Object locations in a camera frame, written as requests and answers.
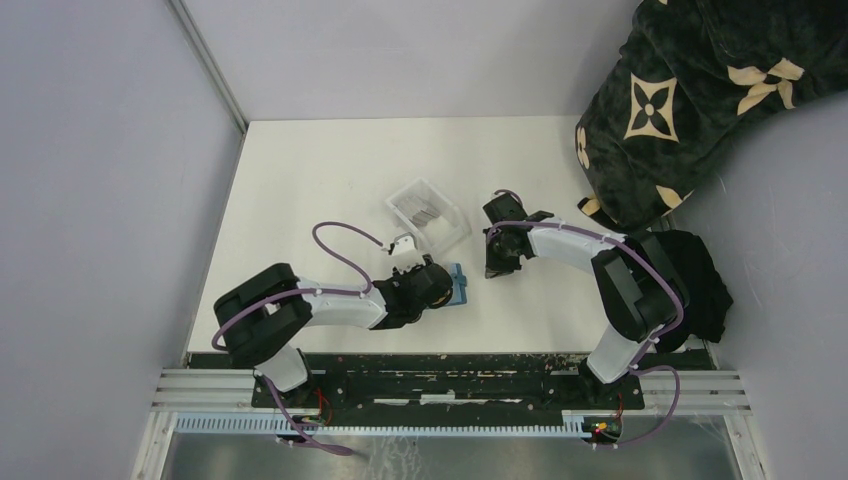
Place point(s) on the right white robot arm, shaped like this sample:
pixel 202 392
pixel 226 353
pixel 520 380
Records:
pixel 642 293

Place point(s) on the clear plastic card box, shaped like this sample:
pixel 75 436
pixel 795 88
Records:
pixel 437 223

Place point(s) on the black cloth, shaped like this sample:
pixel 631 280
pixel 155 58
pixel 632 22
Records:
pixel 709 298

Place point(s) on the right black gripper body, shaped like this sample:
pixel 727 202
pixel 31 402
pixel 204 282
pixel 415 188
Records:
pixel 499 257

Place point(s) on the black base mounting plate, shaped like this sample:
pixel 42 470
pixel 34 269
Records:
pixel 451 415

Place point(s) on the aluminium corner post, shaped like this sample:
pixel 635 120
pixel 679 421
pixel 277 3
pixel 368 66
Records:
pixel 204 55

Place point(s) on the stack of credit cards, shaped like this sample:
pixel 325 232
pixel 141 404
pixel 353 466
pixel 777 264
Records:
pixel 419 212

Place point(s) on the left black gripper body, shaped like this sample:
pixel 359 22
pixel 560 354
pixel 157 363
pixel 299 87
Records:
pixel 400 277

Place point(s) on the black floral patterned blanket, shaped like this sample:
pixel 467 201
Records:
pixel 690 76

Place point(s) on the aluminium rail frame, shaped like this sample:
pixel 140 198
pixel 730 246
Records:
pixel 689 393

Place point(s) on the white slotted cable duct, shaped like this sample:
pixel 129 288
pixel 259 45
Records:
pixel 276 424

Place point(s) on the blue leather card holder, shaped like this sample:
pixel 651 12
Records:
pixel 459 285

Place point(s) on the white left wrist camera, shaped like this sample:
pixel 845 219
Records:
pixel 403 244

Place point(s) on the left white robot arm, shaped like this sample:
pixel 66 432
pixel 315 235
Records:
pixel 259 318

